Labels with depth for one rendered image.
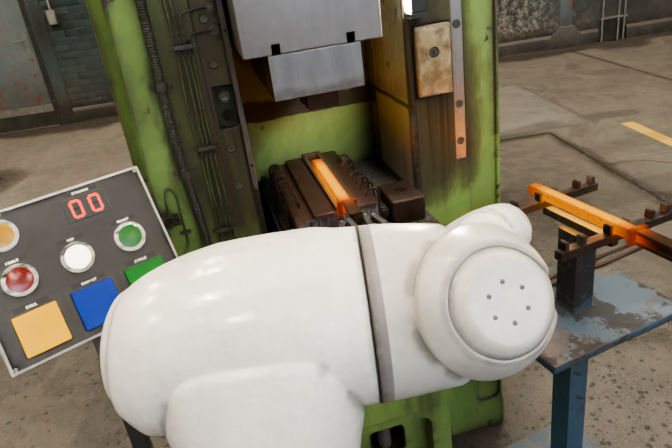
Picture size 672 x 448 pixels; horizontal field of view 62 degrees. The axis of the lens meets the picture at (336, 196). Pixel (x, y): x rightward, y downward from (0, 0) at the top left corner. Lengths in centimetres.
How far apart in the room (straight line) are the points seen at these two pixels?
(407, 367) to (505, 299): 8
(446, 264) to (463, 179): 122
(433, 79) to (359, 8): 31
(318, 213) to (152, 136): 42
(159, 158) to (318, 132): 57
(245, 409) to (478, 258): 17
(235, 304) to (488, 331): 16
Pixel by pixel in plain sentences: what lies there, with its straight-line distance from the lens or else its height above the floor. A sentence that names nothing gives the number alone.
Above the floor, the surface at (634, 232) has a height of 95.
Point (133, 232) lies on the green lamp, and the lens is 116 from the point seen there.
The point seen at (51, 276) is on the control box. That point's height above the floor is 108.
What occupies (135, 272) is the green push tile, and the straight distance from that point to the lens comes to 115.
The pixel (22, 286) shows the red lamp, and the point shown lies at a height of 108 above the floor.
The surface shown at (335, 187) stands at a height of 101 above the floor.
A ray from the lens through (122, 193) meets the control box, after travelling 118.
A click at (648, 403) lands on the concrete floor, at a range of 231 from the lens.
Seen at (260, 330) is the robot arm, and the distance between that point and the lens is 37.
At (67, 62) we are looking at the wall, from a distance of 759.
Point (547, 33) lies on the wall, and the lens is 807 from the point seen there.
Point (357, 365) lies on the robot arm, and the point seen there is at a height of 130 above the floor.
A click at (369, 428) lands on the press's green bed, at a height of 36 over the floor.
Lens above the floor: 155
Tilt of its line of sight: 24 degrees down
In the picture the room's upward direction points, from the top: 8 degrees counter-clockwise
